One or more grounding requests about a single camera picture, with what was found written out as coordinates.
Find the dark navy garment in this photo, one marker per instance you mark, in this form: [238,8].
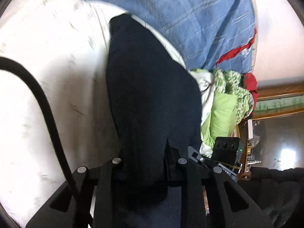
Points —
[147,87]

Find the green patterned cloth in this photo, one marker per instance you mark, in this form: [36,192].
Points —
[234,85]

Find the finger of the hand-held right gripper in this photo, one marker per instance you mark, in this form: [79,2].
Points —
[198,158]

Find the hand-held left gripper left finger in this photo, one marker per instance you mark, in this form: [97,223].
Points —
[106,182]

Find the red cloth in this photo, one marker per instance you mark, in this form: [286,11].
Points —
[250,83]

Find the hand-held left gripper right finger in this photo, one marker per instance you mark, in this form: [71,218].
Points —
[190,185]

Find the blue plaid blanket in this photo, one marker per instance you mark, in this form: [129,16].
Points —
[190,21]

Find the person's right forearm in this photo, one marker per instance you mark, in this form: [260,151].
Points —
[275,185]

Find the green pillow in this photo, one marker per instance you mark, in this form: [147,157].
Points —
[220,116]

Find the white bed sheet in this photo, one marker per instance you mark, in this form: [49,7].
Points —
[54,87]

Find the white box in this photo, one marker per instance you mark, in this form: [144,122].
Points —
[250,129]

